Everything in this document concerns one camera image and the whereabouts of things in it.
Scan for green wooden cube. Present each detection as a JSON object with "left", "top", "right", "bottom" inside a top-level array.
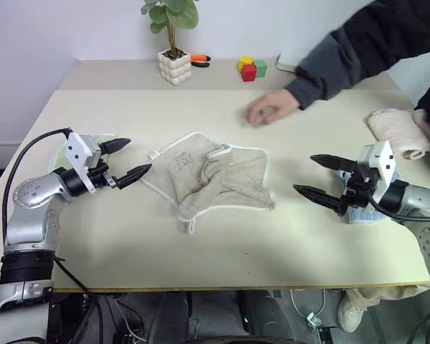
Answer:
[{"left": 253, "top": 59, "right": 268, "bottom": 79}]

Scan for beige towel with white trim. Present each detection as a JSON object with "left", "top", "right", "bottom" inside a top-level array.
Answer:
[{"left": 139, "top": 132, "right": 277, "bottom": 236}]

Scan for white sneaker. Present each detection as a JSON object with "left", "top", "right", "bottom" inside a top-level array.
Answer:
[{"left": 336, "top": 292, "right": 366, "bottom": 334}]

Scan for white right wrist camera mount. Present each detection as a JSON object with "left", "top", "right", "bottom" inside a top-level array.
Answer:
[{"left": 358, "top": 140, "right": 397, "bottom": 204}]

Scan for red wooden cube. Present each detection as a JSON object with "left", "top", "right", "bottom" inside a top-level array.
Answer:
[{"left": 241, "top": 64, "right": 257, "bottom": 83}]

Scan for orange and black pliers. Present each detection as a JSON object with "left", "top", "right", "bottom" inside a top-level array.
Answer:
[{"left": 189, "top": 54, "right": 212, "bottom": 68}]

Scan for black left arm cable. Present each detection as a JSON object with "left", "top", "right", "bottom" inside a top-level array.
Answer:
[{"left": 1, "top": 127, "right": 92, "bottom": 295}]

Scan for pink folded towel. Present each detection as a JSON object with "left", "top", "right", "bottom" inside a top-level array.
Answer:
[{"left": 367, "top": 108, "right": 430, "bottom": 161}]

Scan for light blue cloth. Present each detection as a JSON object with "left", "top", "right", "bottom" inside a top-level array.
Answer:
[{"left": 335, "top": 168, "right": 404, "bottom": 225}]

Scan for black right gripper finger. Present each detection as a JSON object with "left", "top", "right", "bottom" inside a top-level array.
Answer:
[
  {"left": 292, "top": 184, "right": 345, "bottom": 216},
  {"left": 310, "top": 154, "right": 355, "bottom": 172}
]

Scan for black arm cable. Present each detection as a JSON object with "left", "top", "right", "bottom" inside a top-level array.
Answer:
[
  {"left": 1, "top": 127, "right": 92, "bottom": 295},
  {"left": 365, "top": 193, "right": 430, "bottom": 221}
]

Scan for pale green cloth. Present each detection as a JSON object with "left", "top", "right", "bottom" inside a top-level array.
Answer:
[{"left": 48, "top": 132, "right": 118, "bottom": 173}]

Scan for beige trouser leg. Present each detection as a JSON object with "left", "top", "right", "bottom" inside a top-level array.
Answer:
[{"left": 345, "top": 285, "right": 430, "bottom": 312}]

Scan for person's bare hand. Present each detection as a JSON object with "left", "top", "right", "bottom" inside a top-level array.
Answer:
[{"left": 245, "top": 89, "right": 302, "bottom": 127}]

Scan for dark rounded shape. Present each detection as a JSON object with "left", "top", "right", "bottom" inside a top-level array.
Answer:
[{"left": 236, "top": 290, "right": 295, "bottom": 344}]

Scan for small black box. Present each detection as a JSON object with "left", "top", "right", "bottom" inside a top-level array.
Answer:
[{"left": 318, "top": 328, "right": 341, "bottom": 344}]

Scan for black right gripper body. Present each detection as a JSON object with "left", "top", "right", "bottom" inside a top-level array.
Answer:
[{"left": 338, "top": 163, "right": 379, "bottom": 217}]

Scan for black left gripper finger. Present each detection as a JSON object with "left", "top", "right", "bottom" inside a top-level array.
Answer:
[
  {"left": 99, "top": 138, "right": 133, "bottom": 155},
  {"left": 115, "top": 163, "right": 153, "bottom": 190}
]

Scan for thin white cable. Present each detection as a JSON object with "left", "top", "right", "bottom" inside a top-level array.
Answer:
[{"left": 290, "top": 288, "right": 327, "bottom": 320}]

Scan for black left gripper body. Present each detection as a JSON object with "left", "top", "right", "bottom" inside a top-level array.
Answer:
[{"left": 87, "top": 159, "right": 119, "bottom": 189}]

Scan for person's dark sleeved arm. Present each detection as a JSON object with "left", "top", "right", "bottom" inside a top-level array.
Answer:
[{"left": 285, "top": 0, "right": 430, "bottom": 111}]

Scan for green plant in white pot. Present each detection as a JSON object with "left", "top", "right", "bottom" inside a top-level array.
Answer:
[{"left": 140, "top": 0, "right": 201, "bottom": 87}]

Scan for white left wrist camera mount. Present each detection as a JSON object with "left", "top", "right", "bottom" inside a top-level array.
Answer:
[{"left": 64, "top": 132, "right": 103, "bottom": 194}]

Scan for white flat box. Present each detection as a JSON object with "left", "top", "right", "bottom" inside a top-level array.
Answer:
[{"left": 276, "top": 52, "right": 302, "bottom": 72}]

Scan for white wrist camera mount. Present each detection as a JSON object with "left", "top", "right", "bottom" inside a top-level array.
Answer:
[
  {"left": 358, "top": 140, "right": 397, "bottom": 204},
  {"left": 64, "top": 132, "right": 103, "bottom": 194}
]

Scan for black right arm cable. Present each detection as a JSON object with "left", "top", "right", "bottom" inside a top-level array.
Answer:
[{"left": 365, "top": 193, "right": 430, "bottom": 221}]

